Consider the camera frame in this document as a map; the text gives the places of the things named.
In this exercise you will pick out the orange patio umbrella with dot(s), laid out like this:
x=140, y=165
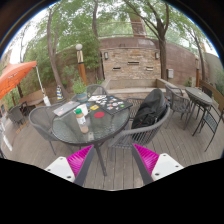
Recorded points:
x=13, y=74

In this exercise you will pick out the grey chair behind table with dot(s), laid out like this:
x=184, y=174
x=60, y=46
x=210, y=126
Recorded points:
x=96, y=89

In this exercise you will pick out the plastic bottle with green cap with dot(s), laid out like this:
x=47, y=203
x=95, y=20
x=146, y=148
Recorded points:
x=81, y=120

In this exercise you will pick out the stone fountain wall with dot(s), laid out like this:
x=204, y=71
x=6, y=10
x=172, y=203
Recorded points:
x=131, y=63

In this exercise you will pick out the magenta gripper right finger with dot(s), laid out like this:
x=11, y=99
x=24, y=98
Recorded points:
x=153, y=166

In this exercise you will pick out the grey chair left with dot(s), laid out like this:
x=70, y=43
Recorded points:
x=41, y=119

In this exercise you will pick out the round glass patio table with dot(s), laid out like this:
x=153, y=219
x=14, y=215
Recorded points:
x=66, y=128

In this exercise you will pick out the wooden lamp post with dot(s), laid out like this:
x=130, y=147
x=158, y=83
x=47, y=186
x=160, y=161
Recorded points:
x=80, y=60

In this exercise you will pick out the potted green plant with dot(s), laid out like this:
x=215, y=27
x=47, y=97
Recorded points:
x=80, y=90

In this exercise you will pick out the black laptop with stickers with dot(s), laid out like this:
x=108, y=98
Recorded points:
x=113, y=105

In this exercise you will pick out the grey chair with backpack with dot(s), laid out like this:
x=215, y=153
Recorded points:
x=140, y=136

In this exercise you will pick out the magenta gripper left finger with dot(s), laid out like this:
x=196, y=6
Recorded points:
x=75, y=167

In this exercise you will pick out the white cup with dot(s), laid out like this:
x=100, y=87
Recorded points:
x=84, y=109

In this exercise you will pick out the black backpack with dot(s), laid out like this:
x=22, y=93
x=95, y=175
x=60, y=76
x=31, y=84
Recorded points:
x=151, y=110

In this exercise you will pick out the grey laptop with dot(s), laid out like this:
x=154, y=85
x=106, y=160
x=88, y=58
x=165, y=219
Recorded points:
x=62, y=110

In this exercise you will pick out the red round coaster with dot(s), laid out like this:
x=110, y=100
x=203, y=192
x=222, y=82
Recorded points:
x=99, y=114

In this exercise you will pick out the black chair far right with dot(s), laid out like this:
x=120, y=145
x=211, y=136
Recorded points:
x=211, y=116

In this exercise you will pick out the yellow sticker card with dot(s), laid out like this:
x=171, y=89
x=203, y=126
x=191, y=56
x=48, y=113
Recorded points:
x=94, y=107

